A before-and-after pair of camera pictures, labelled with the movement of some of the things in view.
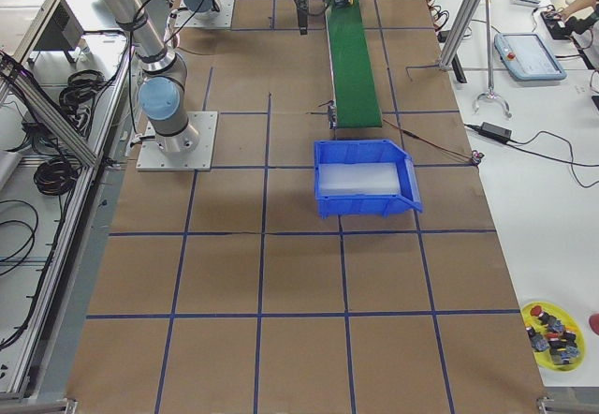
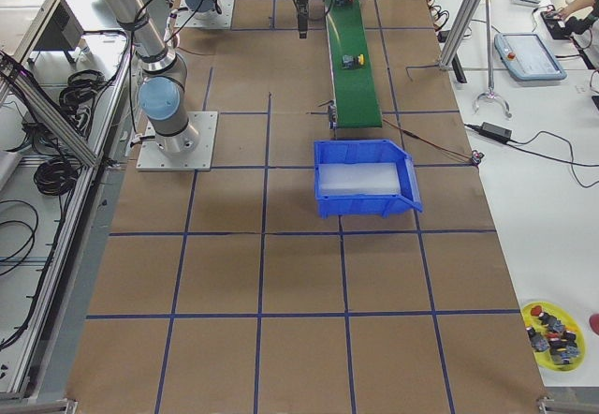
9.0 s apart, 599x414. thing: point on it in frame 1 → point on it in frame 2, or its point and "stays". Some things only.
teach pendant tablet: [526, 56] stays
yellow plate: [570, 325] stays
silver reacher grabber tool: [491, 92] stays
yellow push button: [343, 1] → [349, 62]
